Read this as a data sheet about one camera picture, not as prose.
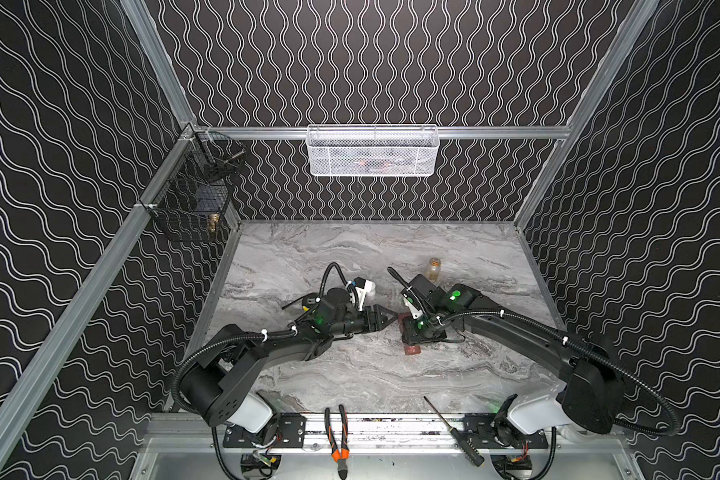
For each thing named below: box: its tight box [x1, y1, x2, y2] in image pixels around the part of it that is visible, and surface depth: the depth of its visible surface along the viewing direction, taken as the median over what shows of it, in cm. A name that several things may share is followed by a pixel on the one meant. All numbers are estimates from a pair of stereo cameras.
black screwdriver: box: [423, 396, 485, 467], surface depth 72 cm
